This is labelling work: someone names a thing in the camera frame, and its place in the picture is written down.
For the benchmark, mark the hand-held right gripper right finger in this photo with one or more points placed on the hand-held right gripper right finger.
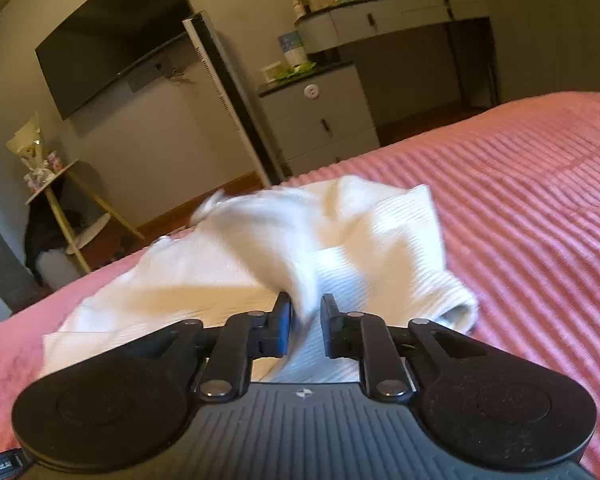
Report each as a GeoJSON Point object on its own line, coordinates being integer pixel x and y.
{"type": "Point", "coordinates": [327, 327]}

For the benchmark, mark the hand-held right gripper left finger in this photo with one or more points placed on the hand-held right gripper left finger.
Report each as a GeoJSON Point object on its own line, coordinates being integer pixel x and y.
{"type": "Point", "coordinates": [283, 327]}

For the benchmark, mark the white ribbed knit garment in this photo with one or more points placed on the white ribbed knit garment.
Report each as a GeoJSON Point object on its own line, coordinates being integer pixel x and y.
{"type": "Point", "coordinates": [260, 240]}

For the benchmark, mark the grey drawer cabinet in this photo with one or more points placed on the grey drawer cabinet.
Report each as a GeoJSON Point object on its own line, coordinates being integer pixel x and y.
{"type": "Point", "coordinates": [325, 125]}

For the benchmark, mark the pink ribbed bed blanket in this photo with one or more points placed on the pink ribbed bed blanket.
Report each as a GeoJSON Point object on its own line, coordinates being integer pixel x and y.
{"type": "Point", "coordinates": [520, 220]}

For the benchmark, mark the white bin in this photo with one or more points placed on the white bin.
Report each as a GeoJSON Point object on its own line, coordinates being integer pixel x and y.
{"type": "Point", "coordinates": [55, 267]}

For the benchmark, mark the tall white tower appliance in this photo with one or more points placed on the tall white tower appliance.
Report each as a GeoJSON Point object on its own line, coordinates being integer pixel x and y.
{"type": "Point", "coordinates": [215, 85]}

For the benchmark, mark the green packet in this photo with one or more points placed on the green packet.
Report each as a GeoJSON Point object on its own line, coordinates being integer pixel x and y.
{"type": "Point", "coordinates": [292, 72]}

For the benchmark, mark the black cloth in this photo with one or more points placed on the black cloth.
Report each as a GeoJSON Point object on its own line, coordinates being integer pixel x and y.
{"type": "Point", "coordinates": [37, 240]}

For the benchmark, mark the yellow-legged side table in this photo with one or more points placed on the yellow-legged side table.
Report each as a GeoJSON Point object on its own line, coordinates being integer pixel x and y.
{"type": "Point", "coordinates": [60, 180]}

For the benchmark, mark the blue and white box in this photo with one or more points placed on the blue and white box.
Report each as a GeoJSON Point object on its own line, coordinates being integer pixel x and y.
{"type": "Point", "coordinates": [292, 49]}

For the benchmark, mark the grey door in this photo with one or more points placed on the grey door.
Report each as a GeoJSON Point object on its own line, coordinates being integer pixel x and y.
{"type": "Point", "coordinates": [0, 260]}

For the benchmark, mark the wrapped flower bouquet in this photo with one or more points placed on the wrapped flower bouquet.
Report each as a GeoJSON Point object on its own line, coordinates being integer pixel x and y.
{"type": "Point", "coordinates": [27, 145]}

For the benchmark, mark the grey vanity desk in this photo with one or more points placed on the grey vanity desk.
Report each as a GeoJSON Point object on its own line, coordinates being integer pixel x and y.
{"type": "Point", "coordinates": [395, 12]}

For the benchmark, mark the small diffuser bottle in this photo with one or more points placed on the small diffuser bottle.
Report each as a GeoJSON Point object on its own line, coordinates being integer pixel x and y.
{"type": "Point", "coordinates": [298, 5]}

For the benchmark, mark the black wall television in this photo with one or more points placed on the black wall television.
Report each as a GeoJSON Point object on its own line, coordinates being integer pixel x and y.
{"type": "Point", "coordinates": [110, 35]}

